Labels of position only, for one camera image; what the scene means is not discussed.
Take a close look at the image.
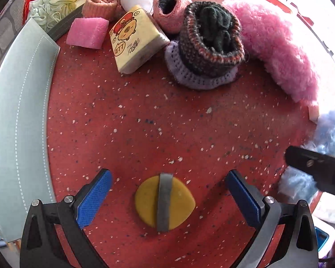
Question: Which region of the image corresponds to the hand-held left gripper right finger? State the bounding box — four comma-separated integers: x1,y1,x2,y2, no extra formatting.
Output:
226,169,319,268

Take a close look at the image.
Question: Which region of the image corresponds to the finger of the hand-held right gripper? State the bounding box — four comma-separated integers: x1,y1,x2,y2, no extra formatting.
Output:
284,145,335,199

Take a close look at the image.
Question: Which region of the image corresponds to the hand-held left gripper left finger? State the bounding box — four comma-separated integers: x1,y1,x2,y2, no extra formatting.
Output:
19,169,113,268

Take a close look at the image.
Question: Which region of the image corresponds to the light blue fluffy plush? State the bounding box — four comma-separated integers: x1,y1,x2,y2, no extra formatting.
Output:
277,110,335,202

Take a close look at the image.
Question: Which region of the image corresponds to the yellow sponge with grey strap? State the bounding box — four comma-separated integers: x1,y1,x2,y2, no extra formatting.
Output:
135,173,196,232

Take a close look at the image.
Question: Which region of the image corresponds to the pale grey storage box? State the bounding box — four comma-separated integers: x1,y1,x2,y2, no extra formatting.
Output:
0,18,61,243

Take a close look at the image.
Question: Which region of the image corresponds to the pink fluffy plush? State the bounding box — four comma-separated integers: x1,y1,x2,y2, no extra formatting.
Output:
222,0,320,103

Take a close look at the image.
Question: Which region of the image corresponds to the purple crochet hat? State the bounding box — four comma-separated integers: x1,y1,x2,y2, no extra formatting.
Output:
164,40,238,90

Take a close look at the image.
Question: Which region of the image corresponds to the dark multicolour knit hat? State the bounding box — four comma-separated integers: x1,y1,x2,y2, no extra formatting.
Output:
179,1,246,78

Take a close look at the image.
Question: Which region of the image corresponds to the pink knit hat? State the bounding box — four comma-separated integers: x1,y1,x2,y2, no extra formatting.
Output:
152,0,192,35

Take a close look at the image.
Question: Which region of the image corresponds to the teal plastic object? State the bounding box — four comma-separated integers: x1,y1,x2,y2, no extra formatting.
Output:
315,226,329,252

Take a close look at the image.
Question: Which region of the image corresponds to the yellow printed tissue pack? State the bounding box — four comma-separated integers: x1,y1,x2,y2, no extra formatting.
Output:
109,5,171,75

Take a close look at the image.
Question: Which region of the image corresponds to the pink sponge block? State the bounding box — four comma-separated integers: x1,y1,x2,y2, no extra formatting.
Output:
66,17,109,50

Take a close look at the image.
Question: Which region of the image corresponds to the red plastic chair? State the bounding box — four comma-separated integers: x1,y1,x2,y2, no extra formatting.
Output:
264,0,315,26

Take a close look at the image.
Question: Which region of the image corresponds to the dark grey storage box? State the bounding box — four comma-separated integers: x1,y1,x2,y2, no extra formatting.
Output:
47,0,108,42

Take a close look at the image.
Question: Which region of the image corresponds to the peach knit hat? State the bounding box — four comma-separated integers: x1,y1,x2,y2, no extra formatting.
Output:
82,0,124,22

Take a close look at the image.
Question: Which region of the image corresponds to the green bath pouf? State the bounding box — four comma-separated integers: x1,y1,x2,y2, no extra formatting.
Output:
29,0,79,33

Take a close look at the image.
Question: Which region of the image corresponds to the red cloth item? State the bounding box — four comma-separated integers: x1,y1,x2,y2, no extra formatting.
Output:
22,0,43,25

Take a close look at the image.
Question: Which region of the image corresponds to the grey patterned cushion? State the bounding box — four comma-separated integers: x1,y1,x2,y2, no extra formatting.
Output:
0,0,62,74

